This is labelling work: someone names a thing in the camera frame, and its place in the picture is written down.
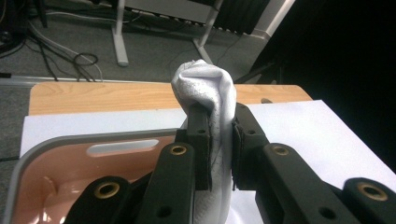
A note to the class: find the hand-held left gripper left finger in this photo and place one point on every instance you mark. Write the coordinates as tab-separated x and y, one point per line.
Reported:
196	146

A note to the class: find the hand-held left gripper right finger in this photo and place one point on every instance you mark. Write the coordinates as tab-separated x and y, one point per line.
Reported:
249	146

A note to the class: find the white underwear black waistband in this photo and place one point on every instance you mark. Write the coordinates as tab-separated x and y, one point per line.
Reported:
202	84

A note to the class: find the pink bin grey rim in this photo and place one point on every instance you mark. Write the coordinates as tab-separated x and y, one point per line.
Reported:
62	168

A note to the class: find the black tripod stand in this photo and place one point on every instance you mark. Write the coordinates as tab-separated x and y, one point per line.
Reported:
257	72

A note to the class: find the black curtain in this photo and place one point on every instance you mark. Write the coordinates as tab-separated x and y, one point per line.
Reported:
243	15

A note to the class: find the white metal stand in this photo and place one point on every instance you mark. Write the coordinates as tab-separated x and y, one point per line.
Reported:
120	37

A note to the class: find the black pole stand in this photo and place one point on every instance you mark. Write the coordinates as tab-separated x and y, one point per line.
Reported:
41	12

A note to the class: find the aluminium table frame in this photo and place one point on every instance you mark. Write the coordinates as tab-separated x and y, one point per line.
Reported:
46	80

